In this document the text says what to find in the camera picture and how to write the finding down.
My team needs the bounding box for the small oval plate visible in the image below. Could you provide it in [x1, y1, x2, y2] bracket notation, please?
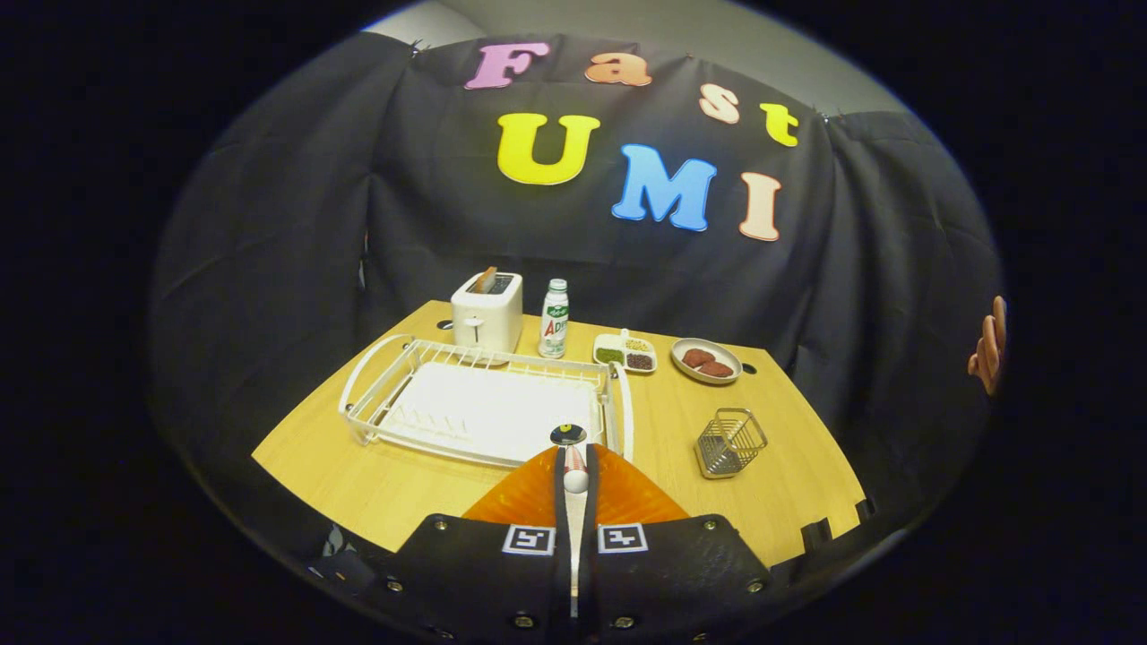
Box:
[670, 338, 743, 386]

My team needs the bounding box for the metal wire basket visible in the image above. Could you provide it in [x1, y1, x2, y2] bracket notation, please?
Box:
[694, 408, 769, 480]

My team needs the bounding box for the white green label bottle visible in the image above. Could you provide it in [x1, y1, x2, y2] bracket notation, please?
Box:
[539, 279, 570, 359]

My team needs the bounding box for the white divided dish with grains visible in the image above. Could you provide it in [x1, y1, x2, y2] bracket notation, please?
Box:
[593, 329, 658, 374]

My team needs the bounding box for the white toaster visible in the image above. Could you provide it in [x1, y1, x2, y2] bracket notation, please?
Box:
[451, 271, 524, 355]

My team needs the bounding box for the spoon with white ball handle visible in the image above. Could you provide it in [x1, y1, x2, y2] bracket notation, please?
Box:
[549, 424, 590, 495]

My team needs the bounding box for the white wire dish rack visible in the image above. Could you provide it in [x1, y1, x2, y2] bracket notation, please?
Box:
[339, 334, 634, 469]

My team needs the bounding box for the black backdrop cloth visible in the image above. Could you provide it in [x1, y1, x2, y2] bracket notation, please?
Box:
[148, 31, 1005, 556]

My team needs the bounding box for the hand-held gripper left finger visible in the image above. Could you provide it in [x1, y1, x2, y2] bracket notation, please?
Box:
[385, 445, 574, 645]

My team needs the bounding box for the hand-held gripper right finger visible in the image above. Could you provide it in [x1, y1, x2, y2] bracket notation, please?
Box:
[581, 443, 773, 645]

